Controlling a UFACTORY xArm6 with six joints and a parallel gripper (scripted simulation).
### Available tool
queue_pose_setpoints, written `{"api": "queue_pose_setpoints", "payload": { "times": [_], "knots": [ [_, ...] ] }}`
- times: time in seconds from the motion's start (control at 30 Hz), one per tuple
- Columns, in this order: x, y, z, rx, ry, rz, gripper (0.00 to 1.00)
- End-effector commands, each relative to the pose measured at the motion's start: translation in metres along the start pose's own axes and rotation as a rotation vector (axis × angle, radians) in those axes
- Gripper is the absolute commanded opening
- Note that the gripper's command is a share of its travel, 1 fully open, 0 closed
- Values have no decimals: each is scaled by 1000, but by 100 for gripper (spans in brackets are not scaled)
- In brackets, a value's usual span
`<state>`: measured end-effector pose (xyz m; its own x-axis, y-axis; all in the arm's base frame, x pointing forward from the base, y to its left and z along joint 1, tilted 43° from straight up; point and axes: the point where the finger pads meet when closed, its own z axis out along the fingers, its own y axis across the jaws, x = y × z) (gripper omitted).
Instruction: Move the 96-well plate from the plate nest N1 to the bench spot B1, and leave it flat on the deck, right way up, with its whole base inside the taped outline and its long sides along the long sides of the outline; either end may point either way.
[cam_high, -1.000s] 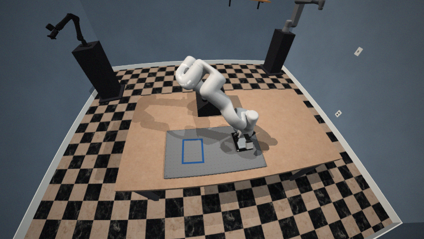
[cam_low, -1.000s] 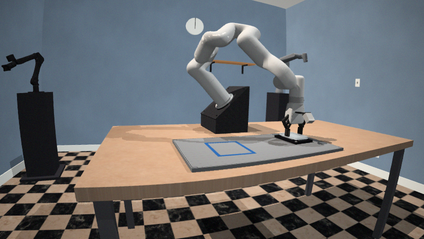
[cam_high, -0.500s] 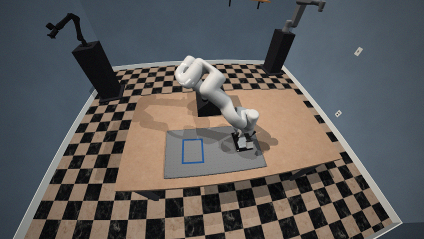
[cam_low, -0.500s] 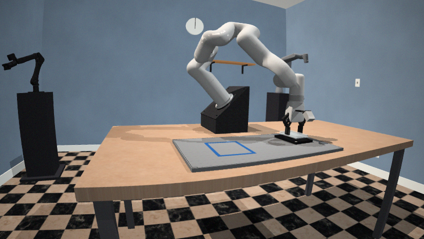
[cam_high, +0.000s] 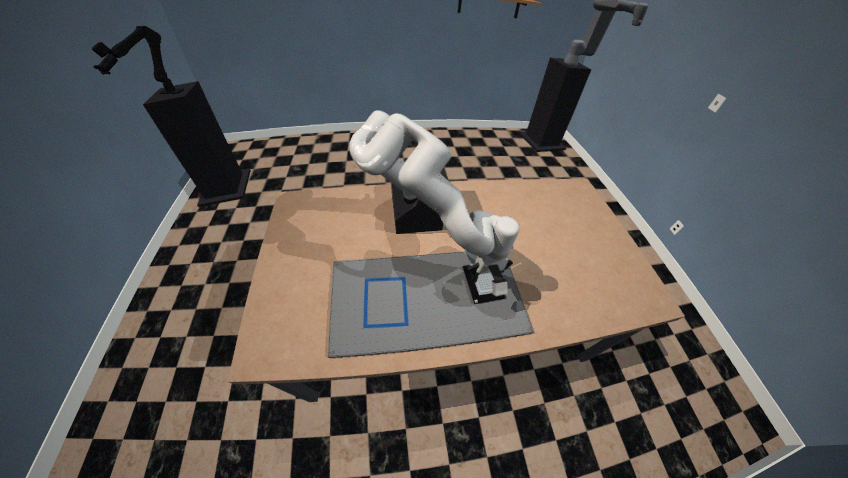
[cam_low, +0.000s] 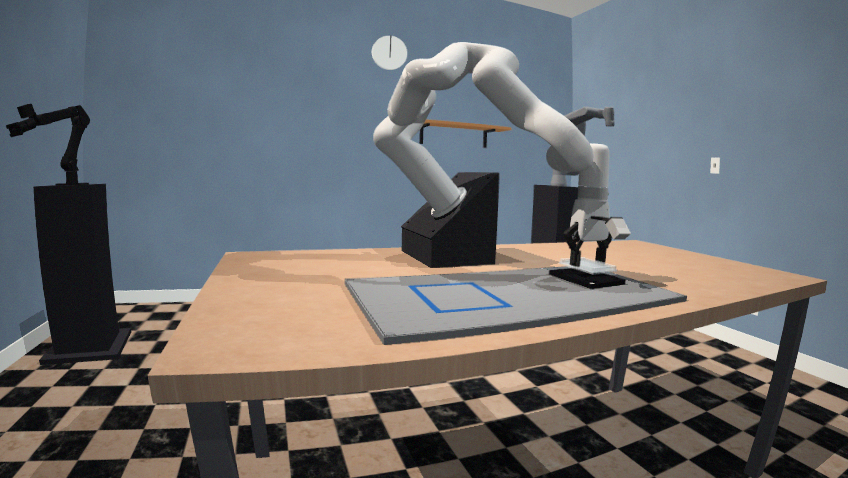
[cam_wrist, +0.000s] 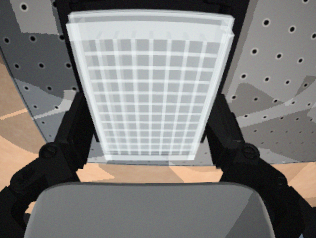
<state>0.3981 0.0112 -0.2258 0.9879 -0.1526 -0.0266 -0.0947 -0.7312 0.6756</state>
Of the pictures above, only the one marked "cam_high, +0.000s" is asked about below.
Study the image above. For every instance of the blue tape outline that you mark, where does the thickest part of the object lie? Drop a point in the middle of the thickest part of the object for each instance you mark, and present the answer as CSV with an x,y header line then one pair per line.
x,y
404,301

